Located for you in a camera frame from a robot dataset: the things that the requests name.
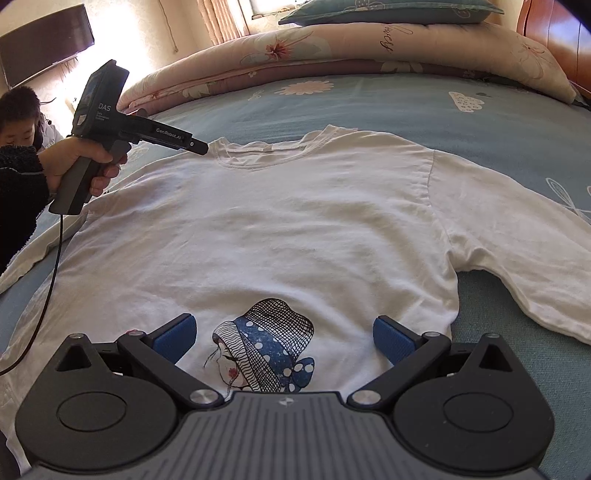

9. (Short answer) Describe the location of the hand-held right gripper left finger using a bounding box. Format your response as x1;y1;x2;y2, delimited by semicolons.
55;313;225;409

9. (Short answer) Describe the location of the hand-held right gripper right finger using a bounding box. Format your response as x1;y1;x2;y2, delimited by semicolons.
346;315;518;409

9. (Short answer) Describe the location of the white printed long-sleeve shirt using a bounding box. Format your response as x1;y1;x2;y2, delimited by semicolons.
0;124;591;467

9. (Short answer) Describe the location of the person's left forearm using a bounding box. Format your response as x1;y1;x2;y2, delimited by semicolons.
0;144;51;274

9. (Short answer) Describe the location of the person's left hand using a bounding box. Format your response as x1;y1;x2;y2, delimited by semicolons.
38;136;129;198

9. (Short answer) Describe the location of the black television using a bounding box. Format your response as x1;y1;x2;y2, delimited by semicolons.
0;4;96;91

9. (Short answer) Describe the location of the pink striped curtain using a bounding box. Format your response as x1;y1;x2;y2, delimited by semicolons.
196;0;253;40

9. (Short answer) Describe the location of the window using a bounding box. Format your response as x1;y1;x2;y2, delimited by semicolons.
249;0;297;19

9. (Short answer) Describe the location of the pink floral folded quilt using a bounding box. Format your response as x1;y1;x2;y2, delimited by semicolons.
119;21;578;117

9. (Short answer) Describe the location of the blue floral bed sheet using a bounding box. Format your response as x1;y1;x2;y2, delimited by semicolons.
0;69;591;480

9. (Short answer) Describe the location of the teal floral pillow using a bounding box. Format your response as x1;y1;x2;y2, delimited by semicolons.
278;0;493;27

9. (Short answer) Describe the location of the wooden headboard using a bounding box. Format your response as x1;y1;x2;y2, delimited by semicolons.
515;0;591;101

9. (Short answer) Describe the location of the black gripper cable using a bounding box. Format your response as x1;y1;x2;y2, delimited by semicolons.
0;213;64;376

